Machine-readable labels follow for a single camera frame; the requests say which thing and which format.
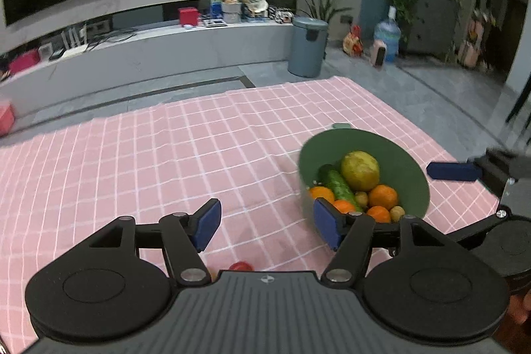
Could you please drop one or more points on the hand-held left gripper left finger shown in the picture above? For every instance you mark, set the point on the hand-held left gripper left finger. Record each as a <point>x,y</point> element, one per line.
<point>207,223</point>

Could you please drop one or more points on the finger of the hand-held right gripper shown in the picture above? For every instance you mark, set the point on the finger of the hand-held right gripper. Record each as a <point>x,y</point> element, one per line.
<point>452,171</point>
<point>477,231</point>

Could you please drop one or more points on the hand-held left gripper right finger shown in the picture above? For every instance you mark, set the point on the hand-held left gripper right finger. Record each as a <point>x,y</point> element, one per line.
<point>327,223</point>

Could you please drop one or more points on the orange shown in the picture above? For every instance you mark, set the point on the orange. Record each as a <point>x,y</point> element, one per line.
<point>379,215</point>
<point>346,206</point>
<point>382,196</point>
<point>321,194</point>

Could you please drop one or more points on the green cucumber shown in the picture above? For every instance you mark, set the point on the green cucumber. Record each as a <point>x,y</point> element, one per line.
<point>340,186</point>

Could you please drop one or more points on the small brown kiwi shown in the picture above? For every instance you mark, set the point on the small brown kiwi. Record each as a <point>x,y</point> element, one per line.
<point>397,212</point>
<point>361,198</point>

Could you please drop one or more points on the red tomato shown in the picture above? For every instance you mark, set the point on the red tomato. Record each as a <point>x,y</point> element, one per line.
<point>240,266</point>

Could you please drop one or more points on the green guava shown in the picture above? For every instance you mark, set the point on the green guava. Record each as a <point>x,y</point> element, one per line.
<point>360,170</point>

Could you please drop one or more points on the green colander bowl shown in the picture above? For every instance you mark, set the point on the green colander bowl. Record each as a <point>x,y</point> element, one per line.
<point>373,146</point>

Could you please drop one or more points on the pink checked tablecloth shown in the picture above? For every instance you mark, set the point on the pink checked tablecloth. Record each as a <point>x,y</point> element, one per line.
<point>124,155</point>

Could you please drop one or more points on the small white heater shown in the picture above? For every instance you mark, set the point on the small white heater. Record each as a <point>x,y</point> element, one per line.
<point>378,54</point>

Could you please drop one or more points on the blue water jug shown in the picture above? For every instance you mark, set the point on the blue water jug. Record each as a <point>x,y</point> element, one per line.
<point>388,39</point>

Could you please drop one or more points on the grey cabinet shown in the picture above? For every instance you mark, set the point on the grey cabinet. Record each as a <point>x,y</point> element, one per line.
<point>433,22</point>

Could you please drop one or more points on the red gift bag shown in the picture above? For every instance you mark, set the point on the red gift bag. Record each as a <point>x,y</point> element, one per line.
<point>352,43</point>

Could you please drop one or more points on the long grey television console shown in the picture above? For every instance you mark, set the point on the long grey television console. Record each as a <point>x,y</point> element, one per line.
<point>166,55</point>

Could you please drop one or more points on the grey pedal trash can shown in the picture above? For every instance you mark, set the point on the grey pedal trash can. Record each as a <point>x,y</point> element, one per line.
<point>307,51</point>

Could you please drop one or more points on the red box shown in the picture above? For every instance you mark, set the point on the red box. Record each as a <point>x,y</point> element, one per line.
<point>189,16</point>

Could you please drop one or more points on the tall leafy potted plant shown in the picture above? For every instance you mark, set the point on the tall leafy potted plant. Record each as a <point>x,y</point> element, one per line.
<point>321,3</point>

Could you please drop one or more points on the white pot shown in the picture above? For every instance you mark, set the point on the white pot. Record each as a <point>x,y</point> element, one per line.
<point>231,12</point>

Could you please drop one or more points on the white router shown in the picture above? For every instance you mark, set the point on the white router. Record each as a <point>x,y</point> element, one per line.
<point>72,47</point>

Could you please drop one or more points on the pink basket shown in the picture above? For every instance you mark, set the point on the pink basket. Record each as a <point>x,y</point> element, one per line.
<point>6,118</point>

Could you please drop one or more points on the magenta box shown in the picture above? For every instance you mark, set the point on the magenta box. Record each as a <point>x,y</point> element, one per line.
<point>24,63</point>

